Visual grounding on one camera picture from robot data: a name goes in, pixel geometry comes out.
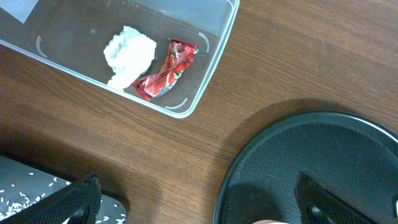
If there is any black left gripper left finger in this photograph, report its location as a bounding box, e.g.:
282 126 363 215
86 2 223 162
1 173 102 224

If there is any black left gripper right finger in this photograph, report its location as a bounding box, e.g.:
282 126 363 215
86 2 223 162
294 172 375 224

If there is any pink small bowl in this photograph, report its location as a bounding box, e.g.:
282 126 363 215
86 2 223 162
252 220 288 224

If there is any red snack wrapper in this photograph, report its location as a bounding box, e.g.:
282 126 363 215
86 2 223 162
131 39 198 101

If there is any black tray bin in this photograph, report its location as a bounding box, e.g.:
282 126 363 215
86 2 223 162
1 156 127 224

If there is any black round tray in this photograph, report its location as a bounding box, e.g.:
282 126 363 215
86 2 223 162
213 111 397 223

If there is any crumpled white tissue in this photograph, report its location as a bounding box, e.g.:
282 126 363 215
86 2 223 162
103 26 157 91

